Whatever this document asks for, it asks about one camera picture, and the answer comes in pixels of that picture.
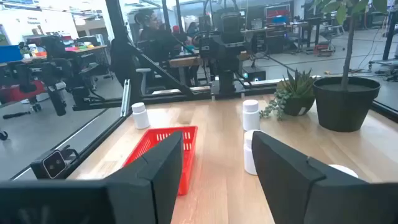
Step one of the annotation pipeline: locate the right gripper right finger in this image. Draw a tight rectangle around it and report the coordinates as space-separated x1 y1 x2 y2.
251 130 398 224

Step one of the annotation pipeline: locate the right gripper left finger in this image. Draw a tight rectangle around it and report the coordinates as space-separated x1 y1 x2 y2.
0 130 184 224

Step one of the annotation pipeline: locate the white pill bottle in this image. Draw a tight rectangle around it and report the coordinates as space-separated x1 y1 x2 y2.
241 99 261 132
243 129 262 176
328 164 359 179
131 101 151 130

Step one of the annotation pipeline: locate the red plastic slotted basket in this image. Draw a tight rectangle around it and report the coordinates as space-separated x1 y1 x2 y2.
122 125 199 196

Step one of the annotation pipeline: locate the person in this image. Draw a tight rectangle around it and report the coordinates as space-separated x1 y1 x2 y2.
186 21 200 38
134 8 190 63

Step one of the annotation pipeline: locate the black box device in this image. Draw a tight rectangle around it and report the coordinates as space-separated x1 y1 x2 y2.
243 66 267 83

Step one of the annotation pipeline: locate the wooden workbench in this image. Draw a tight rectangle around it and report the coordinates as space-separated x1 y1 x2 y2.
169 51 251 68

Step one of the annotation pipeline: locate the red and blue screen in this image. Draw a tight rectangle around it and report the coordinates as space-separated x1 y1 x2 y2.
264 3 292 26

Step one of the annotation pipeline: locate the small potted succulent plant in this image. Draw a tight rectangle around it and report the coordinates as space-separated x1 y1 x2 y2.
259 68 317 122

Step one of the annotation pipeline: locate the large leafy plant black pot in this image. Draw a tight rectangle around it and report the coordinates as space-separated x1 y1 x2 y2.
306 0 389 133

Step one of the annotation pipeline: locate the wooden desk with clutter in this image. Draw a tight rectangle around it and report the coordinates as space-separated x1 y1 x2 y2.
0 44 108 68

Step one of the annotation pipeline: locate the red box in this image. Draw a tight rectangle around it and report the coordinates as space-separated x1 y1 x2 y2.
0 80 47 105

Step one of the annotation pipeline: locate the blue monitor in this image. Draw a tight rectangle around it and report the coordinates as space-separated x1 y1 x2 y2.
0 45 23 64

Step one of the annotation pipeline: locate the black table-level camera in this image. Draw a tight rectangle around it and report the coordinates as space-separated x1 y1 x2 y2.
30 148 80 180

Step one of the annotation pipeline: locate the black aluminium table frame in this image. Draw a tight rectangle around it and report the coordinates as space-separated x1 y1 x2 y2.
11 0 398 182

